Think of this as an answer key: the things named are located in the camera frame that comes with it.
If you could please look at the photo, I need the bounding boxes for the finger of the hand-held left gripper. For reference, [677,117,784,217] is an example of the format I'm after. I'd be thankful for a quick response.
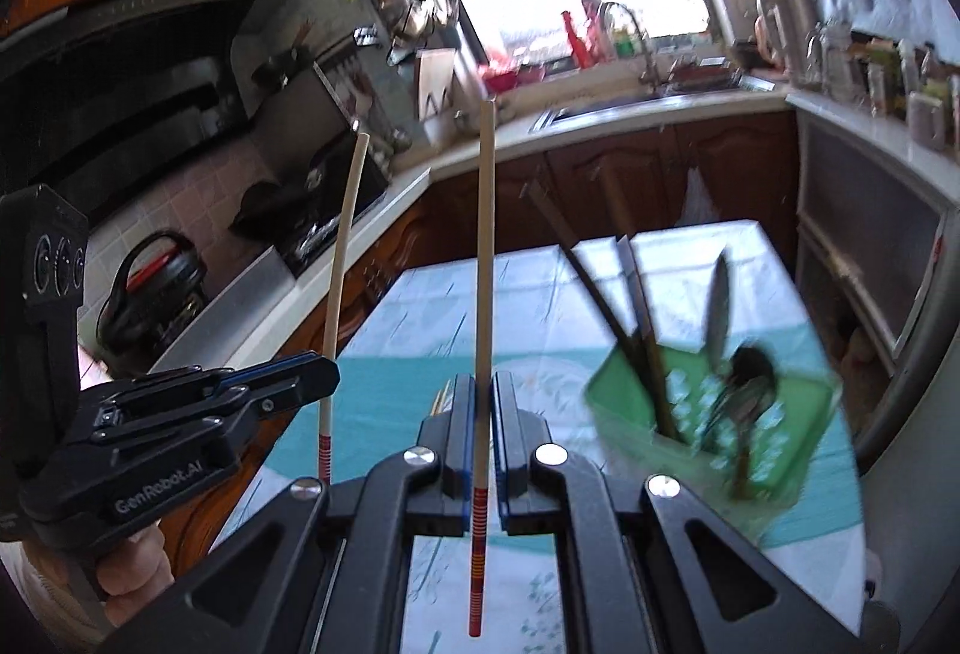
[111,352,332,405]
[88,360,341,454]

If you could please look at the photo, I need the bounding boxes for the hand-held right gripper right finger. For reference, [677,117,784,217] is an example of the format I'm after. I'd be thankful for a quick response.
[493,371,895,654]

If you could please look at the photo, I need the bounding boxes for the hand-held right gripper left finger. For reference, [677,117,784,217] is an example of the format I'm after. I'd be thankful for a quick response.
[97,373,480,654]

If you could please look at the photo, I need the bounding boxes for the beige chopstick red banded end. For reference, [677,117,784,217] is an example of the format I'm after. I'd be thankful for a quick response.
[468,97,497,640]
[318,132,371,484]

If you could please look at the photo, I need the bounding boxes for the dark brown chopstick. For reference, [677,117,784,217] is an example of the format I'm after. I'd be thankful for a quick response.
[523,180,682,443]
[616,235,680,439]

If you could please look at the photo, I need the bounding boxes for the large steel spoon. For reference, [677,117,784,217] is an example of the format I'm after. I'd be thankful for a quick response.
[701,343,781,501]

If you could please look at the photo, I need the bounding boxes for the green utensil holder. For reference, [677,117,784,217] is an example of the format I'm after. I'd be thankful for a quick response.
[585,343,845,539]

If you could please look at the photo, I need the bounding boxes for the person's left forearm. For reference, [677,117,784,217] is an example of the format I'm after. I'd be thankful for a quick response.
[0,538,102,651]

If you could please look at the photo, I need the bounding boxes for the person's left hand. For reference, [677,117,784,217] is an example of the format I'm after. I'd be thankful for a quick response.
[96,525,176,626]

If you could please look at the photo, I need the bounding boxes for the black red electric cooker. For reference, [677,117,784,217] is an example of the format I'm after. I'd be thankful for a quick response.
[95,229,209,375]

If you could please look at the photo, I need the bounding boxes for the printed tablecloth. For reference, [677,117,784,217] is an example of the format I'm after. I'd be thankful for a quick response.
[210,219,867,654]

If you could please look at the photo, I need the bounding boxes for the gas stove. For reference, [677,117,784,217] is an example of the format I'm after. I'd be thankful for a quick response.
[276,174,392,280]

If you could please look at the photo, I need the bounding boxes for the black range hood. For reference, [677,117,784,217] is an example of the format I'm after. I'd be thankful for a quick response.
[0,0,265,206]

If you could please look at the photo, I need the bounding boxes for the wooden base cabinets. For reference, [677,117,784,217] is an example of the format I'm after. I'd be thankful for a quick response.
[161,110,800,572]

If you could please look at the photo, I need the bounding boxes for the white plastic bag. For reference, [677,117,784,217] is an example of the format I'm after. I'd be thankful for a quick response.
[679,169,722,228]

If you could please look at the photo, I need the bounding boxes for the white cutting board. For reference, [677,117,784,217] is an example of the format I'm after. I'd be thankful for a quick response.
[415,48,459,124]

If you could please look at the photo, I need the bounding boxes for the steel sink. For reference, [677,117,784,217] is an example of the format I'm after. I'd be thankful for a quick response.
[531,75,775,131]

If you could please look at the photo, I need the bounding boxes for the red spray bottle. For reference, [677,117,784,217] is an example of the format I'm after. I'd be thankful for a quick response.
[562,11,590,71]

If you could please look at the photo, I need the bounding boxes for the grey glass-door sideboard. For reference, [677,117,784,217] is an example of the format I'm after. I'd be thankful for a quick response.
[787,90,960,469]

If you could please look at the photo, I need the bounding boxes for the steel faucet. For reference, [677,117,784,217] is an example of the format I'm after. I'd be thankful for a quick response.
[598,1,662,94]

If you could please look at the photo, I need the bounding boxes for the glass pitcher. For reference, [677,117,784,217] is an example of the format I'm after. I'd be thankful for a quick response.
[806,20,853,101]

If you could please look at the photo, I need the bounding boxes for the white mug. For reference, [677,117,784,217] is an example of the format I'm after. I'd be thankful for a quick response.
[905,91,948,152]

